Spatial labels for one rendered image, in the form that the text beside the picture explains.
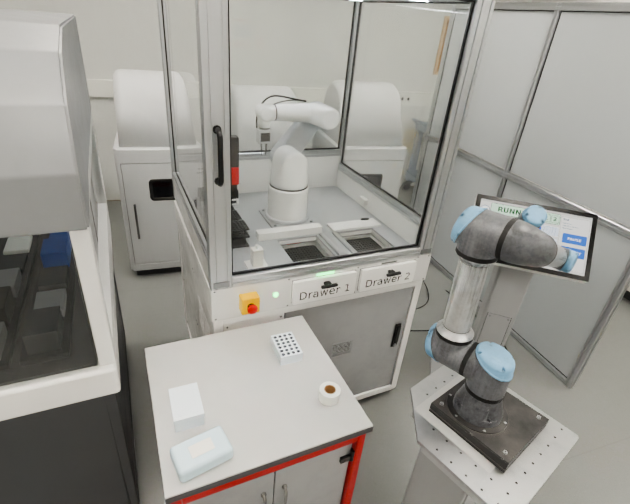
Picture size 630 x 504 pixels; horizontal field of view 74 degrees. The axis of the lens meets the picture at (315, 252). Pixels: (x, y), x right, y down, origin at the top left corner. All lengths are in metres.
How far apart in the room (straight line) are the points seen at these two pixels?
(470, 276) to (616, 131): 1.67
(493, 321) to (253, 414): 1.40
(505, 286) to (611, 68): 1.29
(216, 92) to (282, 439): 1.04
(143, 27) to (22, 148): 3.50
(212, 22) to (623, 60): 2.12
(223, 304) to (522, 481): 1.11
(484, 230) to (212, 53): 0.88
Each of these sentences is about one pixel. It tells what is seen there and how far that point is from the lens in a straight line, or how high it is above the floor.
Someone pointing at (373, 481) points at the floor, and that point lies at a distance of 2.23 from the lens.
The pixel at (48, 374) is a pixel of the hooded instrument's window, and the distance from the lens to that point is 1.41.
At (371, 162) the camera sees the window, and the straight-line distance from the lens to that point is 1.62.
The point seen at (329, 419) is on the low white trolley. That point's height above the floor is 0.76.
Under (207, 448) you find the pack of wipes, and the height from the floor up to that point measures 0.81.
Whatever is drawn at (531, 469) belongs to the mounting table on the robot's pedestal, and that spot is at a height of 0.76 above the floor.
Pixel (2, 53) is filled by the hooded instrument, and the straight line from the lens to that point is 1.20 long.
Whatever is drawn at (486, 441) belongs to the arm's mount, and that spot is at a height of 0.80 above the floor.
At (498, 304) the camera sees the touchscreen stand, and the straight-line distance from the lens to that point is 2.29.
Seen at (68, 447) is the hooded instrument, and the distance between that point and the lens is 1.74.
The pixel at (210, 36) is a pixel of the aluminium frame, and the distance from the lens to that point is 1.31.
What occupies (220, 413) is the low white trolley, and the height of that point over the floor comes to 0.76.
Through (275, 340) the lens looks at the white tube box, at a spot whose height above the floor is 0.79.
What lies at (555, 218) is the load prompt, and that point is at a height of 1.16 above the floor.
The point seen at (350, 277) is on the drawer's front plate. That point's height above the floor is 0.91.
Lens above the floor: 1.85
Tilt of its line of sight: 29 degrees down
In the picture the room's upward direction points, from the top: 6 degrees clockwise
